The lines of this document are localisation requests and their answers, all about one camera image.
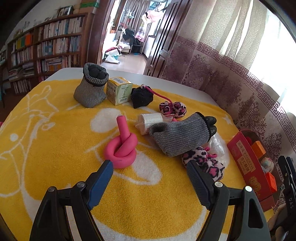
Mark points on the wooden door frame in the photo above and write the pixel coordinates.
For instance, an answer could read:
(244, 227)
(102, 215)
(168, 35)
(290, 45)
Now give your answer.
(101, 30)

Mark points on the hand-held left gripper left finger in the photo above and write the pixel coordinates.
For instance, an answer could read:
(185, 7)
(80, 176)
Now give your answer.
(101, 183)

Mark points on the framed picture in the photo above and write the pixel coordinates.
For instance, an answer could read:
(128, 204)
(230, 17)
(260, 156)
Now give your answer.
(64, 11)

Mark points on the white roll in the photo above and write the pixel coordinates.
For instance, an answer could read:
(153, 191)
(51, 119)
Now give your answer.
(150, 122)

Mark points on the coat rack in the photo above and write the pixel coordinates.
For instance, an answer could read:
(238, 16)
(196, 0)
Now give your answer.
(124, 27)

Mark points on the red cardboard box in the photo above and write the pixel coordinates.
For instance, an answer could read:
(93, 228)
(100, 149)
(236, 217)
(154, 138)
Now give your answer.
(245, 166)

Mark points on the white bag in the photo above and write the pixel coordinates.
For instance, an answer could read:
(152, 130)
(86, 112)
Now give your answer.
(112, 56)

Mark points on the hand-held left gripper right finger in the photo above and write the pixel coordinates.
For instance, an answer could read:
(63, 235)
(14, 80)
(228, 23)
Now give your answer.
(198, 185)

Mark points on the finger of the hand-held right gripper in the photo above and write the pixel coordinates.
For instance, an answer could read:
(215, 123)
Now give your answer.
(283, 166)

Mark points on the clear plastic bag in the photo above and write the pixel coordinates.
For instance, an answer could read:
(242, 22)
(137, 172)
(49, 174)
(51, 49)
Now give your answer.
(217, 148)

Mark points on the person's right hand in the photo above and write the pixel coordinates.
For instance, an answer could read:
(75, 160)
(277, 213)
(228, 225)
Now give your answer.
(277, 220)

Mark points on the wooden bookshelf with books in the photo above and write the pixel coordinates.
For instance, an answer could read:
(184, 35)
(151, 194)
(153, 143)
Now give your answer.
(46, 46)

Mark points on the grey work glove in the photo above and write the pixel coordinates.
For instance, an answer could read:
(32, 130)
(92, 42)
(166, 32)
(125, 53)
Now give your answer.
(90, 92)
(180, 136)

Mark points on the knotted pink foam roller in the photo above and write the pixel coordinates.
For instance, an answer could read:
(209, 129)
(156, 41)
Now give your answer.
(120, 157)

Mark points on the rolled grey work glove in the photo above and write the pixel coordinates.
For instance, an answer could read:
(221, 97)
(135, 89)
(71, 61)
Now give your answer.
(90, 92)

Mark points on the leopard print plush toy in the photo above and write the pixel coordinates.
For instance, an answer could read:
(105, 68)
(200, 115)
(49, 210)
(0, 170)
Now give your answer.
(173, 109)
(208, 165)

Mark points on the patterned lace curtain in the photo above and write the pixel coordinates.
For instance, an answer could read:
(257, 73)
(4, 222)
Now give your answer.
(219, 58)

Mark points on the yellow green carton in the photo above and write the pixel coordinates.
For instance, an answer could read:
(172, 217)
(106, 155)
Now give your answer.
(119, 91)

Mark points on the black knit toy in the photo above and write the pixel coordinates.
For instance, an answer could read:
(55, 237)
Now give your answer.
(141, 97)

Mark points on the yellow white towel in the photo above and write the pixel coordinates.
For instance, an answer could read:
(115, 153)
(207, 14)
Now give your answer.
(57, 139)

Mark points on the pile of dark clothes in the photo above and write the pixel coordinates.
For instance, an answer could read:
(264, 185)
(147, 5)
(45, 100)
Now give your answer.
(130, 36)

